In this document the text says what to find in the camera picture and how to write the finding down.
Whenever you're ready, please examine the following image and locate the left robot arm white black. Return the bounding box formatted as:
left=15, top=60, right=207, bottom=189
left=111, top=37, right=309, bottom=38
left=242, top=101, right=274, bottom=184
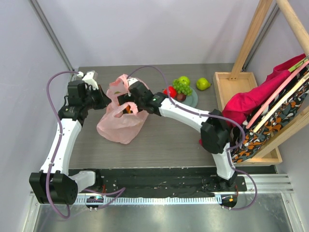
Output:
left=29, top=79, right=111, bottom=205

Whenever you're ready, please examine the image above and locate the pink plastic bag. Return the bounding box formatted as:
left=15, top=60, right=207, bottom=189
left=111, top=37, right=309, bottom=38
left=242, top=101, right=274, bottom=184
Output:
left=97, top=74, right=149, bottom=145

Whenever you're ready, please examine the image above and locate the wooden round pole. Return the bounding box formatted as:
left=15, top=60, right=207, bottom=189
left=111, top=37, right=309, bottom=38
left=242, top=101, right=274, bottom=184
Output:
left=276, top=0, right=309, bottom=55

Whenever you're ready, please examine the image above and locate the orange fruit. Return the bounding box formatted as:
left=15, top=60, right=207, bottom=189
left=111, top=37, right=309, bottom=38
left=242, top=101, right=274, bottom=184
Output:
left=123, top=105, right=133, bottom=114

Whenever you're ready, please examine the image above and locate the aluminium frame rail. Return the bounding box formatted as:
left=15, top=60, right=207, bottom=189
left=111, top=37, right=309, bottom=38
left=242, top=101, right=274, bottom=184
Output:
left=29, top=0, right=73, bottom=71

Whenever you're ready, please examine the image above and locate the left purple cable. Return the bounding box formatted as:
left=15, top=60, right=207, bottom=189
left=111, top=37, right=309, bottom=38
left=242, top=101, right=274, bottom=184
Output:
left=45, top=70, right=126, bottom=219

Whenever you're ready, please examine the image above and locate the magenta cloth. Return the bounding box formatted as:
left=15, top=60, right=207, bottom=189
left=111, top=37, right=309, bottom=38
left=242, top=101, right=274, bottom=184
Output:
left=222, top=54, right=306, bottom=124

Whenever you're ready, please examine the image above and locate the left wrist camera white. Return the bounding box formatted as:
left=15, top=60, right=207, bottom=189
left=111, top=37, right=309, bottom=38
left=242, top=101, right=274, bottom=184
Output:
left=76, top=71, right=98, bottom=90

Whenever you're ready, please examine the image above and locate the wooden upright post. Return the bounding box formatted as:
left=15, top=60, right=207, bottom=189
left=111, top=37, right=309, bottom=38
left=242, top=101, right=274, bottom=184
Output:
left=229, top=0, right=272, bottom=81

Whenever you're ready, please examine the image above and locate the green apple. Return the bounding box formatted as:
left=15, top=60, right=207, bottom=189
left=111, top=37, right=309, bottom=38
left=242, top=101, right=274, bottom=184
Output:
left=178, top=76, right=190, bottom=86

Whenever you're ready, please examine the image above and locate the dark purple plum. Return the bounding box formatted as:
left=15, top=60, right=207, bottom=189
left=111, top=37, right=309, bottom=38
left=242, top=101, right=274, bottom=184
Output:
left=176, top=93, right=186, bottom=102

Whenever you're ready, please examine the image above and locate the white slotted cable duct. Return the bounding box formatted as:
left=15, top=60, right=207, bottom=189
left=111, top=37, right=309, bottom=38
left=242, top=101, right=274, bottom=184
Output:
left=74, top=195, right=222, bottom=205

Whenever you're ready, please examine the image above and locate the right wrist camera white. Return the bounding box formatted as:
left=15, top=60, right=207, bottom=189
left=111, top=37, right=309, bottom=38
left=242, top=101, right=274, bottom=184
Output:
left=127, top=78, right=138, bottom=87

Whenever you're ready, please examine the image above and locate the grey plate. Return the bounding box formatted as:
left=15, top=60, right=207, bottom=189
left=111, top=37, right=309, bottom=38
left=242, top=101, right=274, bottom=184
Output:
left=175, top=88, right=198, bottom=108

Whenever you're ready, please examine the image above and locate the green pear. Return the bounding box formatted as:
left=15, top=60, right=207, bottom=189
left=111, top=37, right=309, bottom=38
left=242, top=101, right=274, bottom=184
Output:
left=196, top=78, right=211, bottom=91

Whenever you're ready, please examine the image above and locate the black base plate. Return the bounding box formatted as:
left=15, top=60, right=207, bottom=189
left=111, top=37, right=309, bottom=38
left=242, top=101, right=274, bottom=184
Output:
left=67, top=166, right=248, bottom=199

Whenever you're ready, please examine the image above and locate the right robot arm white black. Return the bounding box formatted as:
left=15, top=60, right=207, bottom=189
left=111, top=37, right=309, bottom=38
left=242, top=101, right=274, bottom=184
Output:
left=117, top=78, right=237, bottom=191

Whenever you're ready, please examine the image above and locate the green grapes bunch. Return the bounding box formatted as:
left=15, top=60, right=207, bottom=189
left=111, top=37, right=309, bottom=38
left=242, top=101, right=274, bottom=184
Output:
left=172, top=79, right=192, bottom=96

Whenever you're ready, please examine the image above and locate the patterned black orange cloth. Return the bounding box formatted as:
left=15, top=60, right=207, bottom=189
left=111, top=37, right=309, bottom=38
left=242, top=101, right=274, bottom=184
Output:
left=232, top=67, right=309, bottom=163

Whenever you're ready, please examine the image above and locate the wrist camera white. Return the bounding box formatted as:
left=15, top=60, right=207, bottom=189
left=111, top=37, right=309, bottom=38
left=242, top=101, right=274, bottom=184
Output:
left=76, top=71, right=98, bottom=90
left=127, top=78, right=138, bottom=87

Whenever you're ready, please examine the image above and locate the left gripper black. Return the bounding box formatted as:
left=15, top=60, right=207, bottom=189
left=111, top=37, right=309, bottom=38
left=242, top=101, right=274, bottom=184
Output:
left=82, top=85, right=111, bottom=110

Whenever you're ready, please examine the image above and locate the cream hanger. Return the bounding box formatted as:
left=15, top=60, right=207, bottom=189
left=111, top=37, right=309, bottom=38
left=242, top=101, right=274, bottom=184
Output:
left=253, top=72, right=309, bottom=133

